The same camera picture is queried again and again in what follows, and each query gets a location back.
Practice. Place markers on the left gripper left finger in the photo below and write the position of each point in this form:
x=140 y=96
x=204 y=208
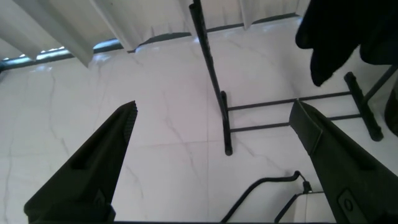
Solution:
x=87 y=174

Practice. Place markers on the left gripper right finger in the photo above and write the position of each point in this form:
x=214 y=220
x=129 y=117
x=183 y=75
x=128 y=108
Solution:
x=351 y=168

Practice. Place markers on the black t-shirt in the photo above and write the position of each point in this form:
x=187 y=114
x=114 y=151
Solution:
x=335 y=34

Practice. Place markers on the black clothes rack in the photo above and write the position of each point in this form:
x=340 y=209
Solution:
x=209 y=62

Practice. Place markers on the window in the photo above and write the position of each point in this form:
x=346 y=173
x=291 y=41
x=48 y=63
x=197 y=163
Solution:
x=105 y=46

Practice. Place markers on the white curtain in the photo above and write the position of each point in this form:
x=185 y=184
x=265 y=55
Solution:
x=71 y=21

